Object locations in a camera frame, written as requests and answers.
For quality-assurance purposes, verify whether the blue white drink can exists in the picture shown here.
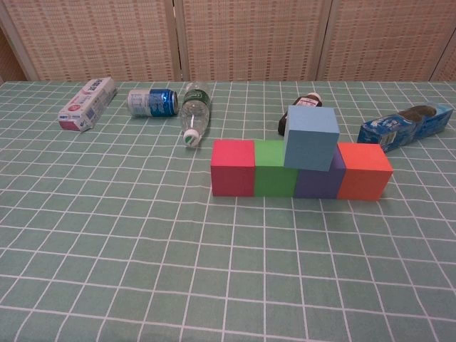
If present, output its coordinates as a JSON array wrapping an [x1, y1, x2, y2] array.
[[127, 88, 179, 118]]

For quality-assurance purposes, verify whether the light blue foam cube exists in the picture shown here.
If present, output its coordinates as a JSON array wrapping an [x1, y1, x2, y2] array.
[[284, 105, 339, 172]]

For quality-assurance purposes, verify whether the orange foam cube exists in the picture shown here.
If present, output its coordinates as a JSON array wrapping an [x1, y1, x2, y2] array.
[[336, 142, 394, 201]]

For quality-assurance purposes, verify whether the purple foam cube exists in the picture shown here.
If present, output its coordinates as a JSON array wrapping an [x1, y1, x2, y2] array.
[[294, 145, 346, 200]]

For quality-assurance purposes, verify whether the white pink toothpaste box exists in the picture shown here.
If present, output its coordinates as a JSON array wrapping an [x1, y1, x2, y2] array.
[[58, 77, 118, 133]]

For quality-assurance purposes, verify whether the woven bamboo screen panel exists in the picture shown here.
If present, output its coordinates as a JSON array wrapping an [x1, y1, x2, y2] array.
[[0, 0, 182, 83], [316, 0, 456, 82], [0, 26, 26, 83], [174, 0, 334, 82], [430, 35, 456, 82]]

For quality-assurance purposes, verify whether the red foam cube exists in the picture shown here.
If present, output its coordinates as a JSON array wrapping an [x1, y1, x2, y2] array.
[[210, 139, 257, 197]]

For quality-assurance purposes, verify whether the blue cookie box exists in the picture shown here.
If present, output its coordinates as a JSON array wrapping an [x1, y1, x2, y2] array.
[[357, 103, 455, 154]]

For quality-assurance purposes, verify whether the clear plastic water bottle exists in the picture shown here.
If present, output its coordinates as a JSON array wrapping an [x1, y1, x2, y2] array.
[[180, 82, 212, 147]]

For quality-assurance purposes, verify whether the green checked tablecloth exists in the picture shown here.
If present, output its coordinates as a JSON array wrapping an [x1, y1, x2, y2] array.
[[0, 81, 456, 342]]

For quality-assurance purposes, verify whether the brown medicine bottle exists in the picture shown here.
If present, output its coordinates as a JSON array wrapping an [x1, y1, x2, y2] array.
[[277, 92, 323, 135]]

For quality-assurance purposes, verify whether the green foam cube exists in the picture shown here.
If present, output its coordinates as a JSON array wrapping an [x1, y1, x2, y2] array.
[[254, 140, 299, 198]]

